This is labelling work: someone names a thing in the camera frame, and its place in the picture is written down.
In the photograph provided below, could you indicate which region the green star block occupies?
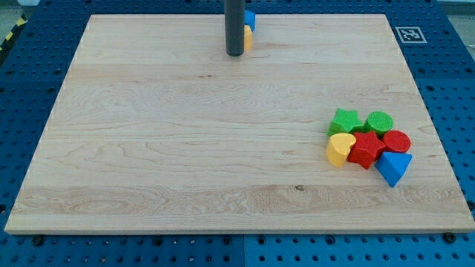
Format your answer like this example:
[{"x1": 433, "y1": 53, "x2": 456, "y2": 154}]
[{"x1": 327, "y1": 108, "x2": 364, "y2": 136}]

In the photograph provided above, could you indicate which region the yellow hexagon block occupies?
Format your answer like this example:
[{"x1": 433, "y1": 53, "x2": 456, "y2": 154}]
[{"x1": 243, "y1": 24, "x2": 253, "y2": 51}]

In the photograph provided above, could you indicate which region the blue block behind rod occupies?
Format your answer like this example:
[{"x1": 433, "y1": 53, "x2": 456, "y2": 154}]
[{"x1": 244, "y1": 10, "x2": 256, "y2": 31}]

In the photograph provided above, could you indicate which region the green circle block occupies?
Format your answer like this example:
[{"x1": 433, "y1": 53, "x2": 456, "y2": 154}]
[{"x1": 364, "y1": 111, "x2": 393, "y2": 137}]

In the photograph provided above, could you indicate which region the blue triangle block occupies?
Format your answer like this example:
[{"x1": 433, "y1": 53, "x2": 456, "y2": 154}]
[{"x1": 375, "y1": 151, "x2": 413, "y2": 188}]

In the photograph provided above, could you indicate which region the white fiducial marker tag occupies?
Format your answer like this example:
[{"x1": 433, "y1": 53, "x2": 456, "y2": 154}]
[{"x1": 395, "y1": 26, "x2": 427, "y2": 44}]

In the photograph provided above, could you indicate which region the red circle block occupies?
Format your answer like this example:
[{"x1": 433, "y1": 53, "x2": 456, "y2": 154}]
[{"x1": 382, "y1": 130, "x2": 411, "y2": 153}]

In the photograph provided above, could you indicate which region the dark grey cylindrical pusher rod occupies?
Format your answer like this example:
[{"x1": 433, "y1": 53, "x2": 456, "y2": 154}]
[{"x1": 224, "y1": 0, "x2": 245, "y2": 56}]

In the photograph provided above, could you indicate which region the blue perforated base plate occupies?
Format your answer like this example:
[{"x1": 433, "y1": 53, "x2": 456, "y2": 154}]
[{"x1": 1, "y1": 1, "x2": 474, "y2": 266}]

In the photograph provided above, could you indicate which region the light wooden board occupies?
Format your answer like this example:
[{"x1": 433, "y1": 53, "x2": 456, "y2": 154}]
[{"x1": 5, "y1": 14, "x2": 474, "y2": 234}]

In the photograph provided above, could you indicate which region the red star block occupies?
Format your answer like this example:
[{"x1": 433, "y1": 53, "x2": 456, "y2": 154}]
[{"x1": 347, "y1": 131, "x2": 386, "y2": 170}]

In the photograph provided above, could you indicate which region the yellow heart block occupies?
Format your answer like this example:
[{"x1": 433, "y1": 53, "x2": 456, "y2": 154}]
[{"x1": 326, "y1": 133, "x2": 356, "y2": 168}]

